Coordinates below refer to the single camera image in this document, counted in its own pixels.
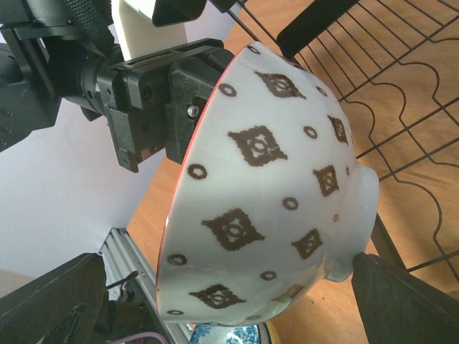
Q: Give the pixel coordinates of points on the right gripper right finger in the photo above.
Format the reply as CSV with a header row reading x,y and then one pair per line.
x,y
397,307

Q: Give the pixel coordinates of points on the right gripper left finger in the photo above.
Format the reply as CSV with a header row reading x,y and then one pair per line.
x,y
61,306

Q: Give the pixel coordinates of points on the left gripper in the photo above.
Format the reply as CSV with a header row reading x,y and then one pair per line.
x,y
154,102

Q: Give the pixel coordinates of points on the red patterned white bowl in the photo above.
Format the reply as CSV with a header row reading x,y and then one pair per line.
x,y
270,198

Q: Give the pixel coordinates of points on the black wire dish rack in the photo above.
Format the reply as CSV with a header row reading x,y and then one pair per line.
x,y
393,65

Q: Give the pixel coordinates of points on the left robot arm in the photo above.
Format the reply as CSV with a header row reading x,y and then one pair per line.
x,y
64,50

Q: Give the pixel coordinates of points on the blue floral bowl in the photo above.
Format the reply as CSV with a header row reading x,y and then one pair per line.
x,y
254,334

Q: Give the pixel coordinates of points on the aluminium rail frame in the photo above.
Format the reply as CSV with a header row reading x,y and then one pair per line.
x,y
131,285

